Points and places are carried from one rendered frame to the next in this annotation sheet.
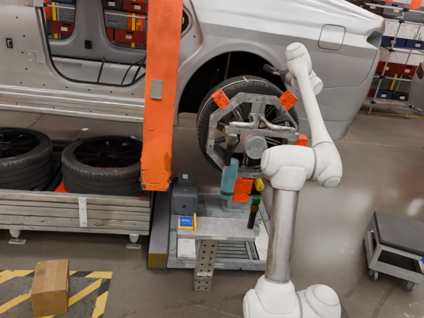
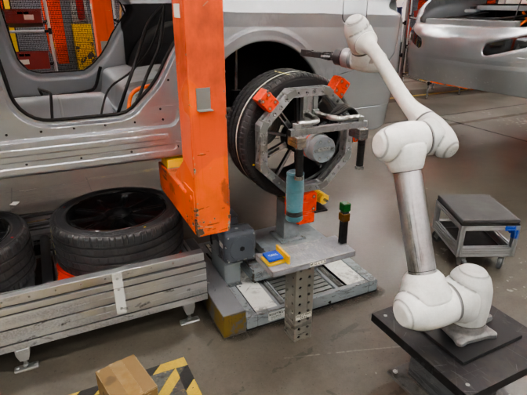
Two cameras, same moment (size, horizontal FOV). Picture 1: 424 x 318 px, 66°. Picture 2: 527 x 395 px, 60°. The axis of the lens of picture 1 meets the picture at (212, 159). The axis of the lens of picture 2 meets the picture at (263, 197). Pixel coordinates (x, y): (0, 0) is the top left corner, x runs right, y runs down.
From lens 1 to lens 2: 68 cm
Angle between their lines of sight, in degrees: 16
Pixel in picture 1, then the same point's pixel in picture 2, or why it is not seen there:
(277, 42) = (299, 23)
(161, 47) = (202, 45)
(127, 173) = (161, 226)
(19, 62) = not seen: outside the picture
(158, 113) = (208, 130)
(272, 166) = (394, 147)
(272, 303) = (432, 295)
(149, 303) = (252, 373)
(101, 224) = (146, 303)
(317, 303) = (472, 280)
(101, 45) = (15, 76)
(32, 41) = not seen: outside the picture
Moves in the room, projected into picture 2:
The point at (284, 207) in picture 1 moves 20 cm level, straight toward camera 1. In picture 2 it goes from (415, 189) to (436, 212)
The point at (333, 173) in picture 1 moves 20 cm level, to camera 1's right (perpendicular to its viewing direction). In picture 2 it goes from (452, 140) to (498, 135)
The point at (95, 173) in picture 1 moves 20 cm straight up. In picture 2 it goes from (121, 237) to (115, 197)
